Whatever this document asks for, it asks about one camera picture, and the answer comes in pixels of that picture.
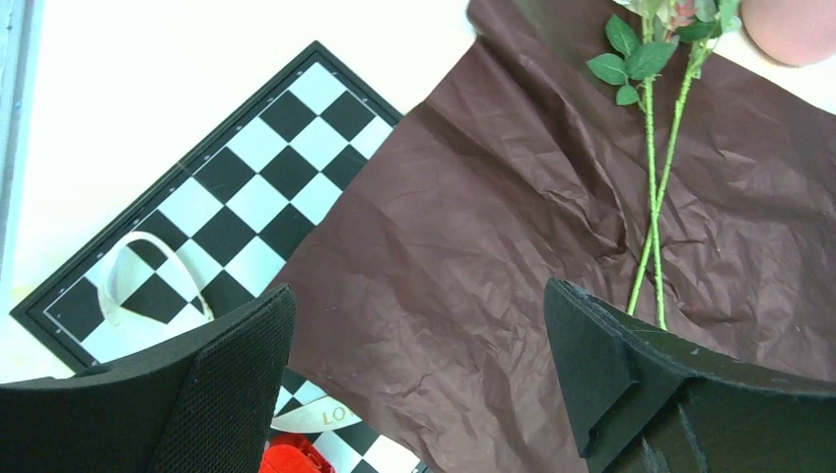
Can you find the cream ribbon with gold lettering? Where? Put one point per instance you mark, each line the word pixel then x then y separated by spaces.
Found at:
pixel 147 293

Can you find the white cream rose stem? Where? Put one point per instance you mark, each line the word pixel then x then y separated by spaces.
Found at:
pixel 636 57

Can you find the red toy block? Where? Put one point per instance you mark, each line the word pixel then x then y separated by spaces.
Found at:
pixel 293 453

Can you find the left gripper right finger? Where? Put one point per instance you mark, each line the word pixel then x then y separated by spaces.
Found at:
pixel 641 399

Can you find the dark red wrapping paper sheet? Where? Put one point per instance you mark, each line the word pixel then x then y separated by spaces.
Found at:
pixel 420 295

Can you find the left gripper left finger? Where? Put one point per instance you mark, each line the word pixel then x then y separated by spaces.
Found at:
pixel 202 401

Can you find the red paper flower bouquet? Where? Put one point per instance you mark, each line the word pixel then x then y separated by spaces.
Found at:
pixel 699 24

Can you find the black white chessboard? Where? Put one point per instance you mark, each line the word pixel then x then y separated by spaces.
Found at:
pixel 236 207

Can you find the pink ceramic vase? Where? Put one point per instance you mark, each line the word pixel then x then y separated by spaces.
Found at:
pixel 792 32

